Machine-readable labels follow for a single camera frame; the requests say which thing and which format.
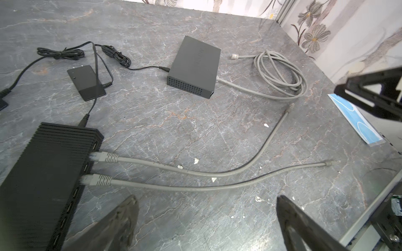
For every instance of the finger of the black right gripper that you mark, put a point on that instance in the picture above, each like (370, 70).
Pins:
(377, 93)

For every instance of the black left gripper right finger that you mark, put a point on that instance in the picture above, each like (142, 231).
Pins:
(300, 231)

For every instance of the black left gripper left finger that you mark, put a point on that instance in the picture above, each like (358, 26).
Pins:
(114, 232)

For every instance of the black ribbed network switch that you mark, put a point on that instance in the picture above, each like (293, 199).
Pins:
(41, 192)

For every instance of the small black adapter with cable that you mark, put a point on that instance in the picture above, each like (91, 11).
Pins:
(83, 77)

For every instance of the dark grey switch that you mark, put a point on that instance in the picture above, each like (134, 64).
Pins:
(195, 68)

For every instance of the blue face mask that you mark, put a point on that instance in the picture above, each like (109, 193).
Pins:
(358, 122)

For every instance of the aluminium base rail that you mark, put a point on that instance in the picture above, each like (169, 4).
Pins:
(379, 228)

